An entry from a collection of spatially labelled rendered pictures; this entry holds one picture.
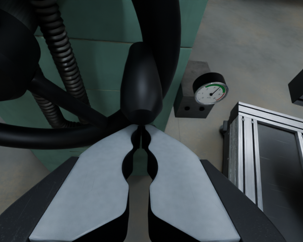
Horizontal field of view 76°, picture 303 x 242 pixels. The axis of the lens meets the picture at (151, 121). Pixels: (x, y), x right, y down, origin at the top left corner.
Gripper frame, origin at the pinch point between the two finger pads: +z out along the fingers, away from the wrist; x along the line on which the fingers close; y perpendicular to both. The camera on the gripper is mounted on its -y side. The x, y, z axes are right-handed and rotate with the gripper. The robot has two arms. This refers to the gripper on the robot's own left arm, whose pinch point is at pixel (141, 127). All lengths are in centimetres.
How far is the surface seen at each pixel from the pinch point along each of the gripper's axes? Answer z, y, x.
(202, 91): 23.1, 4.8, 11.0
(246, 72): 135, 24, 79
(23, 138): 9.5, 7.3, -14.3
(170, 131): 83, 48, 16
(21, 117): 34.8, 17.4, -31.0
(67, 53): 11.7, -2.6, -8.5
